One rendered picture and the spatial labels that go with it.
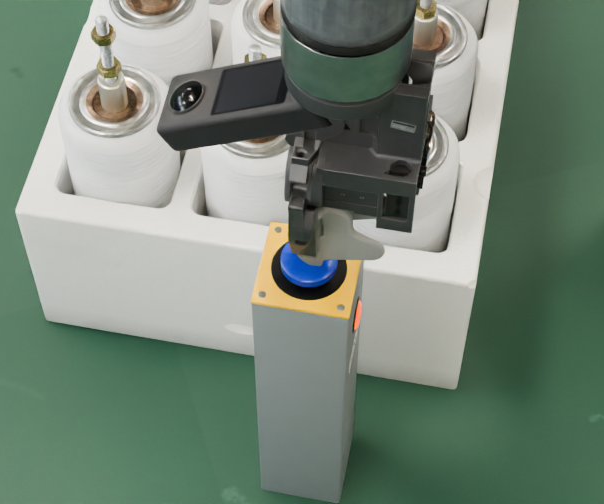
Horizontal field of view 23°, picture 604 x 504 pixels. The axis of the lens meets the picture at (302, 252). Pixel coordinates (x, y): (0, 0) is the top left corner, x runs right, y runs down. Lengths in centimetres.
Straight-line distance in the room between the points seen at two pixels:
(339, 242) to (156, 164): 30
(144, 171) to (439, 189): 24
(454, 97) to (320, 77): 46
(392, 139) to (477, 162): 40
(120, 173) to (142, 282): 12
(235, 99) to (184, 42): 39
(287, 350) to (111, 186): 25
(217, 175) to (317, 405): 21
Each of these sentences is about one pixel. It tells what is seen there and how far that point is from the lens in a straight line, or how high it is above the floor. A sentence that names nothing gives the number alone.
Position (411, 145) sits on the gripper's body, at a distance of 87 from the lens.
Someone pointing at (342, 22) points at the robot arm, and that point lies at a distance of 77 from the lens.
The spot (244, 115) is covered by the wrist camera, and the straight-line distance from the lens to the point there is 87.
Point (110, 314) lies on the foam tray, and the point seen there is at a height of 3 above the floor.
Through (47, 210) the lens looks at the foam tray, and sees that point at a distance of 124.
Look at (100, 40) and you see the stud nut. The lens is 114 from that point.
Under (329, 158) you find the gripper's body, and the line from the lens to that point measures 88.
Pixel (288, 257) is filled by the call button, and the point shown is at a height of 33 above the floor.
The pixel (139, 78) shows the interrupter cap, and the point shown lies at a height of 25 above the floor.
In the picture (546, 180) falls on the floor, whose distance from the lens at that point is 148.
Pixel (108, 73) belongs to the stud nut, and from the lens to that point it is 117.
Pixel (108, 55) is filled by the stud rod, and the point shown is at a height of 31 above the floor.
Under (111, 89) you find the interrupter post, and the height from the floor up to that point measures 28.
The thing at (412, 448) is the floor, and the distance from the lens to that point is 131.
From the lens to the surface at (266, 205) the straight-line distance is 120.
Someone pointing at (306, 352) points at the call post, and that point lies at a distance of 106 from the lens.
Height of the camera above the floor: 118
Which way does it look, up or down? 56 degrees down
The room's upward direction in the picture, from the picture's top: straight up
